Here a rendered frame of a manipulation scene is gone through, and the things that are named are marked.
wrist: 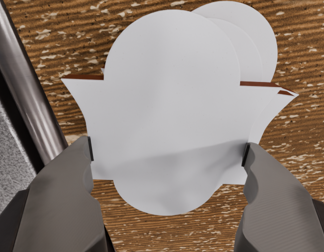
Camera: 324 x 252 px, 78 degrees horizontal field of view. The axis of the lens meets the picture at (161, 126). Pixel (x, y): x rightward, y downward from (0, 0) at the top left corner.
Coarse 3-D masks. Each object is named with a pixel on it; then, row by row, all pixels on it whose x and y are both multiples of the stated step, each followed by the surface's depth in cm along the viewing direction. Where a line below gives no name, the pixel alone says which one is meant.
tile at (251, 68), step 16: (224, 32) 11; (240, 32) 11; (240, 48) 11; (256, 48) 11; (240, 64) 12; (256, 64) 12; (240, 80) 12; (256, 80) 12; (288, 96) 12; (272, 112) 13; (256, 128) 13
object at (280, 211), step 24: (264, 168) 10; (264, 192) 8; (288, 192) 8; (264, 216) 7; (288, 216) 7; (312, 216) 7; (240, 240) 7; (264, 240) 6; (288, 240) 7; (312, 240) 7
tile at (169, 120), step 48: (144, 48) 10; (192, 48) 10; (96, 96) 11; (144, 96) 11; (192, 96) 11; (240, 96) 11; (96, 144) 13; (144, 144) 13; (192, 144) 13; (240, 144) 13; (144, 192) 14; (192, 192) 14
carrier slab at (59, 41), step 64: (64, 0) 14; (128, 0) 14; (192, 0) 14; (256, 0) 14; (320, 0) 14; (64, 64) 16; (320, 64) 16; (64, 128) 19; (320, 128) 19; (320, 192) 23
